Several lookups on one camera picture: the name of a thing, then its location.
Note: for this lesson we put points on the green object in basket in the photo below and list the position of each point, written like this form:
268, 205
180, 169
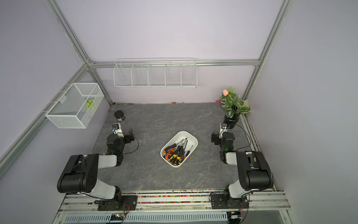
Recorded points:
90, 104

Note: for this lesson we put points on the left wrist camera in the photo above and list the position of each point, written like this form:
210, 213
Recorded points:
116, 128

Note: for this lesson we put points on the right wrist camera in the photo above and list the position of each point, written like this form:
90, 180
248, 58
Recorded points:
223, 129

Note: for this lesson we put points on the artificial green potted plant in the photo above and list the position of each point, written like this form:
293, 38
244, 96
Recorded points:
233, 105

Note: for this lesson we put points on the small black jar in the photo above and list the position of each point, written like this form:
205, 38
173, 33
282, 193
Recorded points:
119, 115

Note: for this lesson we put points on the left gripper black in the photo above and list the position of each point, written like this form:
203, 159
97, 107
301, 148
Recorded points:
129, 137

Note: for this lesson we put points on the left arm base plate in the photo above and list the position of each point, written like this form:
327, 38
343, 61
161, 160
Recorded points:
124, 203

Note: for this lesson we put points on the white wire cube basket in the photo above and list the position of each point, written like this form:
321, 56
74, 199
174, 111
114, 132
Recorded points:
70, 110

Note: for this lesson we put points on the small orange black screwdriver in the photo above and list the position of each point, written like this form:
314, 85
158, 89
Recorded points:
187, 153

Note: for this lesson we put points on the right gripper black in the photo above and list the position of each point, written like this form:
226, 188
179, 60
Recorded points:
214, 137

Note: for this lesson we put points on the white plastic storage box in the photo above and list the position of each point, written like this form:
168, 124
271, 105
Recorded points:
174, 158

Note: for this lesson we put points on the white perforated cable duct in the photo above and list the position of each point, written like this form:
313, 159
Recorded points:
147, 218

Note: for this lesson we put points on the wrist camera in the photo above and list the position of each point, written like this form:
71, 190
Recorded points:
116, 128
223, 129

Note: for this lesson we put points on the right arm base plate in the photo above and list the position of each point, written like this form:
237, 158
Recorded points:
221, 201

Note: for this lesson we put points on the long white wire wall basket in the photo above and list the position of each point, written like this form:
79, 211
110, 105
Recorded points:
150, 76

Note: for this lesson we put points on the orange black large screwdriver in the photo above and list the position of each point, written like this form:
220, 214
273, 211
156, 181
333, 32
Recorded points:
168, 148

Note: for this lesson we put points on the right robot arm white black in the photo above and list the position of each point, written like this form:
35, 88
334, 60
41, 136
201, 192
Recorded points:
254, 173

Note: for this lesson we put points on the aluminium frame rail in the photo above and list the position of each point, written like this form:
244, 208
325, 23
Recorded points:
176, 61

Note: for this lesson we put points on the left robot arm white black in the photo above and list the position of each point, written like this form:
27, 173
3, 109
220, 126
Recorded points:
80, 175

